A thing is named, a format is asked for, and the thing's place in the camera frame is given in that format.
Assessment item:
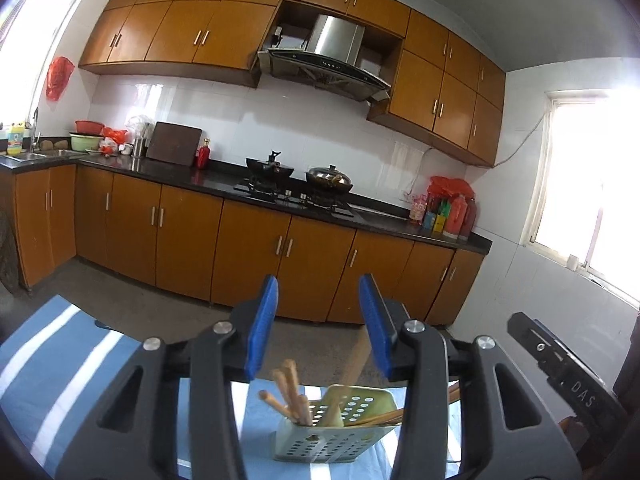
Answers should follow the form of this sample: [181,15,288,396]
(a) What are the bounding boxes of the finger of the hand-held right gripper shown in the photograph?
[506,312,576,378]

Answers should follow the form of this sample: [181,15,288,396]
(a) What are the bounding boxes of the white plastic bag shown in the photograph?
[125,114,153,139]

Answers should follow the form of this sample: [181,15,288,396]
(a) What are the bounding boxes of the steel kitchen sink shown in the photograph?
[0,147,76,166]

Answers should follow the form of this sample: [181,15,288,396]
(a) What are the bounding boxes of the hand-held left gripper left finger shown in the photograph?
[47,275,280,480]

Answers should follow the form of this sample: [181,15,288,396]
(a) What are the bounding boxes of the green basin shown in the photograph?
[69,131,103,153]

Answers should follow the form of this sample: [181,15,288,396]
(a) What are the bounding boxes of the window beside sink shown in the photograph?
[0,0,93,126]

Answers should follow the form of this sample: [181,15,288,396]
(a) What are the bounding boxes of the green perforated utensil holder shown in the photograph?
[272,384,402,465]

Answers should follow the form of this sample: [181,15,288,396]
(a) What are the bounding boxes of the dark brown cutting board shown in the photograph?
[146,121,203,167]

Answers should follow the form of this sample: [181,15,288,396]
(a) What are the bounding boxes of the white wall cable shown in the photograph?
[492,114,550,167]

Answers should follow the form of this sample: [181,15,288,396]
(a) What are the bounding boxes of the brown lower kitchen cabinets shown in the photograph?
[0,162,486,328]

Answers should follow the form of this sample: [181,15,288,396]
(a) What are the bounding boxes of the black kitchen countertop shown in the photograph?
[0,152,493,254]

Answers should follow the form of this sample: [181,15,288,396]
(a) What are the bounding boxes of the steel range hood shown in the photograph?
[257,14,392,104]

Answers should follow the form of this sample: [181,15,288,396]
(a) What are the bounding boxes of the large bright window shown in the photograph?
[520,89,640,306]

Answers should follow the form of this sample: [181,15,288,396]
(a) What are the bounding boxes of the red plastic bag over condiments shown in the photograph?
[427,176,475,202]

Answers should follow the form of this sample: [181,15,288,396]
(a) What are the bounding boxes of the dark lidded pan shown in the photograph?
[305,164,353,194]

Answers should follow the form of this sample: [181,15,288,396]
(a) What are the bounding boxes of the dark red bottle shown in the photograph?
[460,197,479,241]

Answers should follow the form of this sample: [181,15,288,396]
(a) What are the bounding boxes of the brown kitchen cabinets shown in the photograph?
[0,162,486,328]
[78,0,507,167]

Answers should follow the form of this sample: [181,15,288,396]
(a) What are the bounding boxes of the dark cloth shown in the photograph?
[0,209,22,293]

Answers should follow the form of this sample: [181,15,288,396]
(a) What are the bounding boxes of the black gas stove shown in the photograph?
[234,177,355,219]

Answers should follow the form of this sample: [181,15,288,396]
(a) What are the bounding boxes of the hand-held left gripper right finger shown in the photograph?
[359,274,583,480]

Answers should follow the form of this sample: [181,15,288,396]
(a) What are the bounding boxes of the green and yellow boxes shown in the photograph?
[425,200,451,235]

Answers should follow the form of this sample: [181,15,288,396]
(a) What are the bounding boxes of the black wok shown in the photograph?
[245,150,294,184]

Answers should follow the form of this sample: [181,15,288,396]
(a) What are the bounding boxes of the pink packet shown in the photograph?
[409,194,430,226]

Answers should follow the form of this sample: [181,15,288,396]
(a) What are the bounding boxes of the yellow dish soap bottle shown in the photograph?
[7,121,27,156]

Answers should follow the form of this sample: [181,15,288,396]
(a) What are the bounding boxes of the brown upper kitchen cabinets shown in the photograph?
[78,0,507,167]

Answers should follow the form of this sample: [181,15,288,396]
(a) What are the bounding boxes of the red bag hanging on wall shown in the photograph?
[46,56,76,102]

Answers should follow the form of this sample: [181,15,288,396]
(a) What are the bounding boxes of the crumpled red plastic bag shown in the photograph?
[99,126,129,155]

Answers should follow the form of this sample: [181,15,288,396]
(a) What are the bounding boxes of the blue striped tablecloth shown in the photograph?
[0,294,462,480]

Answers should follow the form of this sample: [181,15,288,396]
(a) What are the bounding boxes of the large red bottle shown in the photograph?
[446,195,468,239]

